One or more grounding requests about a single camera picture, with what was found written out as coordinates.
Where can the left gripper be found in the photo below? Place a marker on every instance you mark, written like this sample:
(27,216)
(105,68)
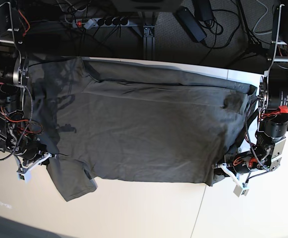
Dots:
(234,166)

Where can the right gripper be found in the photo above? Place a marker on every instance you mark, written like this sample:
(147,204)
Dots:
(29,159)

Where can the grey T-shirt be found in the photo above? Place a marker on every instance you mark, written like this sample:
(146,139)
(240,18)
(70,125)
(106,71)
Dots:
(133,122)

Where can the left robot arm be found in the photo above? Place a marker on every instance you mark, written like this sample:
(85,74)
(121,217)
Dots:
(257,149)

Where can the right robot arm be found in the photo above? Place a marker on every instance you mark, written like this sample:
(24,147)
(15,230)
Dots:
(18,131)

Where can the black power strip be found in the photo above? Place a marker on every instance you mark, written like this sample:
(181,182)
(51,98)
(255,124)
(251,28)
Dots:
(100,22)

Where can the black power adapter brick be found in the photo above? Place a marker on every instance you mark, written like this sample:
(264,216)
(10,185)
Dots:
(190,25)

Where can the black tripod stand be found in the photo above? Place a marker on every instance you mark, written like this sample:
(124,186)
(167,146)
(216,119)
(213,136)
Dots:
(254,45)

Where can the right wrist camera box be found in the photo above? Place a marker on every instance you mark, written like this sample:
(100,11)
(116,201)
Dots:
(24,174)

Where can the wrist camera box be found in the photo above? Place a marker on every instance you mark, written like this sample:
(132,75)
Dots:
(24,174)
(241,189)

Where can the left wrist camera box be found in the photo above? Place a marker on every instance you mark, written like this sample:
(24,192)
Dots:
(241,189)

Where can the aluminium frame post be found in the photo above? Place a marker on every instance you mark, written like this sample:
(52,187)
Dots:
(149,22)

